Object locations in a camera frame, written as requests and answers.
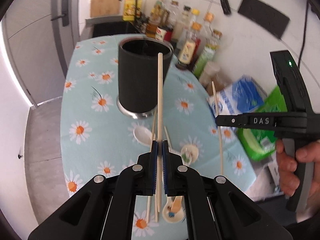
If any black cylindrical utensil holder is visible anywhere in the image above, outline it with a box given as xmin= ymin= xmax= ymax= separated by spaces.
xmin=117 ymin=36 xmax=174 ymax=119

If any gold-cap tall bottle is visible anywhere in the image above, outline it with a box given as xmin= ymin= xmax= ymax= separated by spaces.
xmin=210 ymin=29 xmax=223 ymax=49

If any grey door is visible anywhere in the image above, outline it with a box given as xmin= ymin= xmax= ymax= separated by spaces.
xmin=3 ymin=0 xmax=80 ymax=107

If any blue white plastic bag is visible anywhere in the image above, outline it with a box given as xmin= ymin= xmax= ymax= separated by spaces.
xmin=207 ymin=75 xmax=267 ymax=118

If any black-cap sauce bottle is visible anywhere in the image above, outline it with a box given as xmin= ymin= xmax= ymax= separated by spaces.
xmin=171 ymin=5 xmax=191 ymax=42

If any black kitchen sink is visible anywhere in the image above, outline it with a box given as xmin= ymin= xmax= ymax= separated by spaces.
xmin=85 ymin=15 xmax=143 ymax=37

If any cream patterned ceramic spoon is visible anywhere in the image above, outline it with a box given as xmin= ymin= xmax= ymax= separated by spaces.
xmin=164 ymin=126 xmax=200 ymax=166

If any yellow-label sauce bottle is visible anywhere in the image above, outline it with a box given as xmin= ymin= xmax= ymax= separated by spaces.
xmin=178 ymin=22 xmax=202 ymax=69

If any yellow oil jug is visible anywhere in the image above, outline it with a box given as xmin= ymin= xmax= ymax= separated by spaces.
xmin=123 ymin=0 xmax=142 ymax=22

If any yellow-cap clear bottle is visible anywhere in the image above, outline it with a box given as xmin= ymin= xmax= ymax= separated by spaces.
xmin=182 ymin=8 xmax=200 ymax=42

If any long wooden chopstick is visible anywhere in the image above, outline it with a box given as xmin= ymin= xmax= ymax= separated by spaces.
xmin=157 ymin=53 xmax=163 ymax=212

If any brown-lid spice jar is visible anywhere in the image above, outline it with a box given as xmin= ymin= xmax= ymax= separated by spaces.
xmin=206 ymin=73 xmax=232 ymax=96

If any daisy-pattern blue tablecloth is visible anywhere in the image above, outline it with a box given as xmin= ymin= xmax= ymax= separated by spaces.
xmin=60 ymin=34 xmax=258 ymax=240

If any green plastic package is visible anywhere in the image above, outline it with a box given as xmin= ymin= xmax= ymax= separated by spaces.
xmin=236 ymin=86 xmax=288 ymax=162

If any white painted ceramic spoon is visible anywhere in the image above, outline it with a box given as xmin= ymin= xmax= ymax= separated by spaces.
xmin=162 ymin=196 xmax=185 ymax=224

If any black door handle lock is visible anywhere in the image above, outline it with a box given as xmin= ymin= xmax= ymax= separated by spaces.
xmin=50 ymin=0 xmax=69 ymax=27

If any green-cap oil bottle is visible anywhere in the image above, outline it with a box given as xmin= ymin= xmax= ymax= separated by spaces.
xmin=149 ymin=0 xmax=165 ymax=25

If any wooden chopstick on table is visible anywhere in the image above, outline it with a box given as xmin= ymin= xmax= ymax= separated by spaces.
xmin=148 ymin=108 xmax=158 ymax=222

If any orange-cap clear bottle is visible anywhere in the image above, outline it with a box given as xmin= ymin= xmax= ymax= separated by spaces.
xmin=200 ymin=12 xmax=214 ymax=45

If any black power cable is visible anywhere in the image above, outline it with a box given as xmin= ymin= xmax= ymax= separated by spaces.
xmin=297 ymin=0 xmax=310 ymax=68

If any black wall panel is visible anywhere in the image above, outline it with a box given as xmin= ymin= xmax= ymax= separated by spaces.
xmin=238 ymin=0 xmax=290 ymax=40

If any green-label clear bottle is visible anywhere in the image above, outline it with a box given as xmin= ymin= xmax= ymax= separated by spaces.
xmin=193 ymin=40 xmax=220 ymax=79

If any person's right hand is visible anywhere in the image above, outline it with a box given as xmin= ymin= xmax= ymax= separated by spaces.
xmin=275 ymin=139 xmax=320 ymax=205

